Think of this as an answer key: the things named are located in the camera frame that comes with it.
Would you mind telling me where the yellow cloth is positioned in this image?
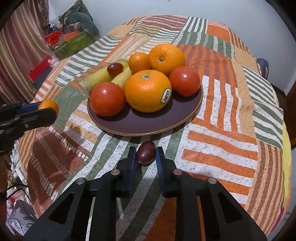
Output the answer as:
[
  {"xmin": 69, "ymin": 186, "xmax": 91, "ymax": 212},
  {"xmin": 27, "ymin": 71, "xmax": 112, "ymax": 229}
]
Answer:
[{"xmin": 282, "ymin": 122, "xmax": 292, "ymax": 209}]

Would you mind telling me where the purple plate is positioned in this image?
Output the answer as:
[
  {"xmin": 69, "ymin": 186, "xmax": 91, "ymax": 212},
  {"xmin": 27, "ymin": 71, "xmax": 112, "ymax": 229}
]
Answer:
[{"xmin": 87, "ymin": 81, "xmax": 204, "ymax": 137}]

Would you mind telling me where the black floor cable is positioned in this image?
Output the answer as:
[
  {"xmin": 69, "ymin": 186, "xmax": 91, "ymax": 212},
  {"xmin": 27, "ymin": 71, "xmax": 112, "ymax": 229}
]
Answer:
[{"xmin": 5, "ymin": 184, "xmax": 28, "ymax": 202}]

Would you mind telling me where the red plastic bag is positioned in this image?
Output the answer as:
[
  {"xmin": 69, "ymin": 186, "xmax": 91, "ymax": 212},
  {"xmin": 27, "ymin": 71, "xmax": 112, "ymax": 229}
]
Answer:
[{"xmin": 45, "ymin": 32, "xmax": 63, "ymax": 44}]

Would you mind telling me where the small tangerine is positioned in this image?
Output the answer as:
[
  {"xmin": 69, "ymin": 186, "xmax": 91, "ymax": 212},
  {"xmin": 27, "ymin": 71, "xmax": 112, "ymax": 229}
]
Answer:
[
  {"xmin": 128, "ymin": 52, "xmax": 152, "ymax": 75},
  {"xmin": 38, "ymin": 99, "xmax": 60, "ymax": 128}
]

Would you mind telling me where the dark patterned cushion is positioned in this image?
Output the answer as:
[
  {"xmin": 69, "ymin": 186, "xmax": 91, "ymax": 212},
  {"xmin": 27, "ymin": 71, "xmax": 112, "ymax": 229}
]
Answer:
[{"xmin": 57, "ymin": 0, "xmax": 93, "ymax": 24}]

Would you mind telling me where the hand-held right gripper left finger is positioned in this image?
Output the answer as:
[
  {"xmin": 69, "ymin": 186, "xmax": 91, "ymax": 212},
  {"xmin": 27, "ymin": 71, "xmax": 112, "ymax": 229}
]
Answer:
[{"xmin": 23, "ymin": 146, "xmax": 137, "ymax": 241}]

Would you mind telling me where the red box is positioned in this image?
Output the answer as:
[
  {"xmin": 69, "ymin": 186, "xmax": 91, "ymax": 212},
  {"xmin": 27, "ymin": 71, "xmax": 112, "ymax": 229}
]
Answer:
[{"xmin": 28, "ymin": 56, "xmax": 52, "ymax": 81}]

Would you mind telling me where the large plain orange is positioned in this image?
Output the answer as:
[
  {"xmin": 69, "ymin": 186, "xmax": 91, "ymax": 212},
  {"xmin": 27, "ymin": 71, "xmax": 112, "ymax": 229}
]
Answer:
[{"xmin": 148, "ymin": 44, "xmax": 186, "ymax": 77}]

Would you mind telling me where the grey patterned cloth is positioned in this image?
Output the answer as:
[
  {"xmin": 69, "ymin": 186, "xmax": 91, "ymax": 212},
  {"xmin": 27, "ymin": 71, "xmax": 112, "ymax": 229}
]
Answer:
[{"xmin": 6, "ymin": 199, "xmax": 37, "ymax": 232}]

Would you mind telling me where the dark red grape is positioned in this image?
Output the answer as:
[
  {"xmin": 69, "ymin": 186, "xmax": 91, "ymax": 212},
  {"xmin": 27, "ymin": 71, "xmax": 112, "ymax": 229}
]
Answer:
[
  {"xmin": 136, "ymin": 141, "xmax": 156, "ymax": 166},
  {"xmin": 107, "ymin": 63, "xmax": 124, "ymax": 75}
]

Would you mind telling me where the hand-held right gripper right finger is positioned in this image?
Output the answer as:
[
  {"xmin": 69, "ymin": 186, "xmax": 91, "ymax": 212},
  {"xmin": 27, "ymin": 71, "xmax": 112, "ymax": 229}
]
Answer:
[{"xmin": 156, "ymin": 146, "xmax": 268, "ymax": 241}]

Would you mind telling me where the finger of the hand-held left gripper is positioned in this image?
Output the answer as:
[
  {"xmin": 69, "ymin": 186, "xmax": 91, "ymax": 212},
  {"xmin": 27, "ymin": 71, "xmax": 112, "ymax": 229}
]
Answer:
[
  {"xmin": 13, "ymin": 107, "xmax": 58, "ymax": 129},
  {"xmin": 20, "ymin": 103, "xmax": 43, "ymax": 113}
]

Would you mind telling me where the green patterned storage box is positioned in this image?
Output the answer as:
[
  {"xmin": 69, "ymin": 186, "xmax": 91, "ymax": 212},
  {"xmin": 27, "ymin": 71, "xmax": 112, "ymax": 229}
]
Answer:
[{"xmin": 54, "ymin": 31, "xmax": 96, "ymax": 60}]

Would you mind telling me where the striped brown curtain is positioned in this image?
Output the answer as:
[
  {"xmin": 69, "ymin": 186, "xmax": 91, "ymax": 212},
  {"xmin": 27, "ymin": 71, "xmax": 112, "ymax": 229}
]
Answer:
[{"xmin": 0, "ymin": 0, "xmax": 50, "ymax": 105}]

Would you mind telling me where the striped patchwork tablecloth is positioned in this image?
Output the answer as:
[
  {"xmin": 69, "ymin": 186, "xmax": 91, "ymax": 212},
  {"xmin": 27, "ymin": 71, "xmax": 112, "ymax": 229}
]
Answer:
[{"xmin": 17, "ymin": 15, "xmax": 286, "ymax": 241}]

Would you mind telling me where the large orange with sticker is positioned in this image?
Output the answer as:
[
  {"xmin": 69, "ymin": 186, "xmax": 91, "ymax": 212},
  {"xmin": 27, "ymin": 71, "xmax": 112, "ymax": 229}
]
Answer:
[{"xmin": 124, "ymin": 69, "xmax": 173, "ymax": 113}]

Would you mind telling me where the grey plush pillow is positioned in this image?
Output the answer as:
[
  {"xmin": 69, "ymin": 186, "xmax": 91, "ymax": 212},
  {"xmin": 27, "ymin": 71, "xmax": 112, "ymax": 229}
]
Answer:
[{"xmin": 68, "ymin": 11, "xmax": 99, "ymax": 35}]

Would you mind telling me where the red tomato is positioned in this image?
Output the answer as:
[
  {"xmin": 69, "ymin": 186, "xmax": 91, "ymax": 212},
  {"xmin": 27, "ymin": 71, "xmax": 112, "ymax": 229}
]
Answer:
[
  {"xmin": 90, "ymin": 82, "xmax": 126, "ymax": 117},
  {"xmin": 169, "ymin": 66, "xmax": 201, "ymax": 97}
]

